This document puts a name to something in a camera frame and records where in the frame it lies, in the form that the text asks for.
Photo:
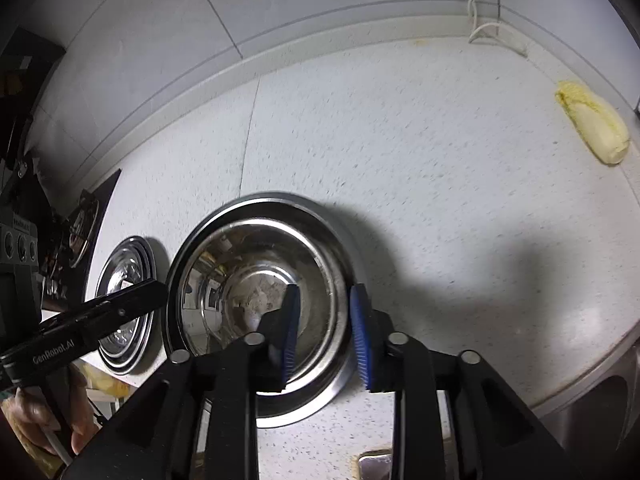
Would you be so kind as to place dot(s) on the yellow object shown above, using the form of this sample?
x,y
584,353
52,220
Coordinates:
x,y
107,385

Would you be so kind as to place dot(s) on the small steel bowl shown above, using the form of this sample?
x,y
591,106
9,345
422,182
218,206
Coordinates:
x,y
260,280

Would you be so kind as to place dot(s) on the person's left hand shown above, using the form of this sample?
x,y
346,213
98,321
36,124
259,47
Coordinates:
x,y
80,405

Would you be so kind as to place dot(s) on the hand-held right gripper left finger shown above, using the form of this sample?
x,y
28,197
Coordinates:
x,y
292,330

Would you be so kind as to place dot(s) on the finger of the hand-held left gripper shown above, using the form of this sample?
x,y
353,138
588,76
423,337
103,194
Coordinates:
x,y
120,307

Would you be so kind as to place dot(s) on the large steel bowl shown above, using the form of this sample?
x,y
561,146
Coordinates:
x,y
124,370

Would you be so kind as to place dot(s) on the napa cabbage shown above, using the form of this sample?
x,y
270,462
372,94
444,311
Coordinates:
x,y
600,130

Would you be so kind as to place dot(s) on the black stove top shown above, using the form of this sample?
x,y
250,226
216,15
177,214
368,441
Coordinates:
x,y
100,200

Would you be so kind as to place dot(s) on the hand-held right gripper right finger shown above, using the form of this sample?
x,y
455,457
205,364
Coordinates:
x,y
360,340

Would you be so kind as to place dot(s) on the stainless steel sink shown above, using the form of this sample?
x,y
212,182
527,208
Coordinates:
x,y
590,410

